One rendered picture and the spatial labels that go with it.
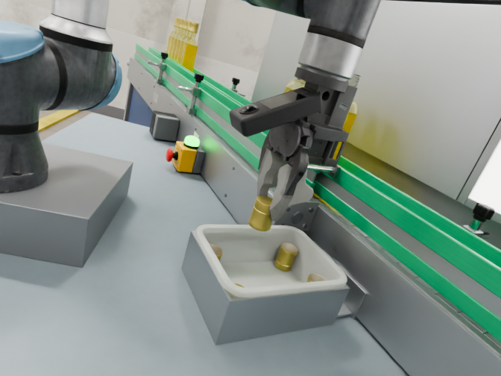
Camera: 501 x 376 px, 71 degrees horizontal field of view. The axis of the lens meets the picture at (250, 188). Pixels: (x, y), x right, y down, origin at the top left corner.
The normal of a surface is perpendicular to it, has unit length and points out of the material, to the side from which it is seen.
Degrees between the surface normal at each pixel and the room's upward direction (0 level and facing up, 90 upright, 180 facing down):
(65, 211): 2
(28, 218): 90
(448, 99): 90
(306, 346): 0
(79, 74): 75
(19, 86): 88
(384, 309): 90
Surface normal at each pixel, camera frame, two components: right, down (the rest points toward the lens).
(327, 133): 0.42, 0.44
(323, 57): -0.32, 0.25
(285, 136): -0.87, -0.07
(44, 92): 0.78, 0.59
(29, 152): 0.98, 0.01
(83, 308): 0.28, -0.89
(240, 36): 0.07, 0.39
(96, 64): 0.79, 0.41
